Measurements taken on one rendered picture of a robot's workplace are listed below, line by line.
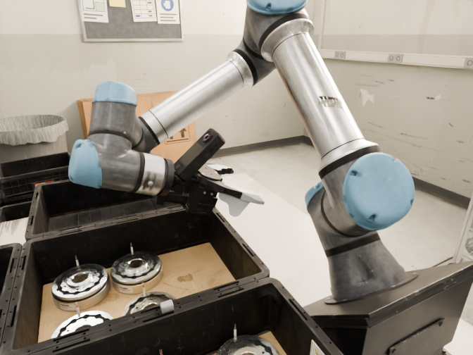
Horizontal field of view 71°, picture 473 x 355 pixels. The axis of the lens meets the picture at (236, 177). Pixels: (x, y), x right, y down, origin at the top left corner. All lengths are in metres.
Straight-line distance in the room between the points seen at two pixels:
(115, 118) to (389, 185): 0.47
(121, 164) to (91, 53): 2.81
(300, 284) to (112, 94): 0.65
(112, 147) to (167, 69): 2.94
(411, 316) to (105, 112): 0.61
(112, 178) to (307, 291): 0.57
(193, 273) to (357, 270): 0.34
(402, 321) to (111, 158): 0.54
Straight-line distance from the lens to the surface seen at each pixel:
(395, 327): 0.63
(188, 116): 0.76
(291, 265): 1.00
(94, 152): 0.58
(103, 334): 0.53
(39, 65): 3.35
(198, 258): 0.80
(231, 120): 3.87
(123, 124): 0.62
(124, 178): 0.59
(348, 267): 0.69
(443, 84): 3.29
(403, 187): 0.59
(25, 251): 0.76
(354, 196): 0.55
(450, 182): 3.34
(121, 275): 0.74
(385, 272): 0.70
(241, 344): 0.58
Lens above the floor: 1.30
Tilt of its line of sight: 23 degrees down
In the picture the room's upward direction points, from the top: straight up
